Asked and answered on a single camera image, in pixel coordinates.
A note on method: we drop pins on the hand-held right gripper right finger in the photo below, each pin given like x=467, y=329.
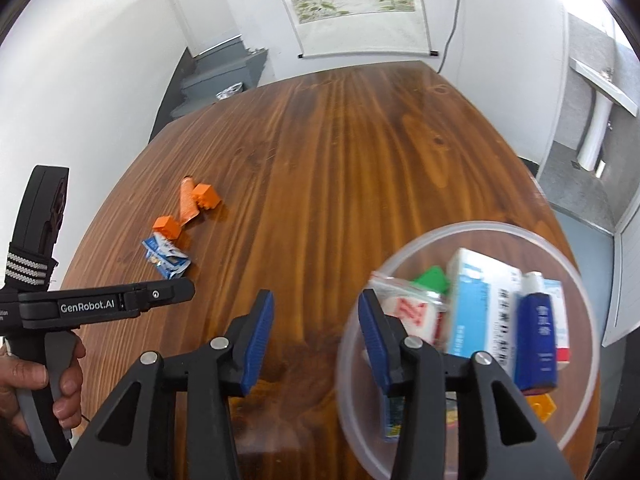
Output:
x=372, y=345

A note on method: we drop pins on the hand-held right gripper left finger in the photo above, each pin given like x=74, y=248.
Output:
x=257, y=340

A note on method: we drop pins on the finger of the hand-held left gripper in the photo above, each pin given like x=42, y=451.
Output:
x=160, y=295

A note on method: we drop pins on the white red packet zip bag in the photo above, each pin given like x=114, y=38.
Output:
x=415, y=310

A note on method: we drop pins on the green packet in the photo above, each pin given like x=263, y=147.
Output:
x=432, y=280

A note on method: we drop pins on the large white blue medicine box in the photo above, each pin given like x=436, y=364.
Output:
x=480, y=305

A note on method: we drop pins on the small orange block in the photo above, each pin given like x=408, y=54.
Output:
x=166, y=227
x=542, y=406
x=207, y=196

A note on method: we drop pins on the white box red blue print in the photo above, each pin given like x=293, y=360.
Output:
x=560, y=320

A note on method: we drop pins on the clear plastic bowl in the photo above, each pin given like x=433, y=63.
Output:
x=575, y=310

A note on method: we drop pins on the person's left hand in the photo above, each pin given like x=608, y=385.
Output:
x=22, y=380

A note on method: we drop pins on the blue foil packet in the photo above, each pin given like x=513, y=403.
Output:
x=176, y=265
x=156, y=246

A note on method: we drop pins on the orange strip packet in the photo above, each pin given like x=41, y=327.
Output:
x=189, y=202

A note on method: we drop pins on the wooden desk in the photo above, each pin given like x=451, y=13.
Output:
x=325, y=160

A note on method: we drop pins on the clear plastic bag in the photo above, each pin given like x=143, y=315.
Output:
x=230, y=92

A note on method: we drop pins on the grey stairs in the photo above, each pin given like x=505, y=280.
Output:
x=215, y=75

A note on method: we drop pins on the white pedestal sink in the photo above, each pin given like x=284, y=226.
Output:
x=597, y=110

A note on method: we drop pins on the wall scroll painting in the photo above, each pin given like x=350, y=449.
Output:
x=350, y=0

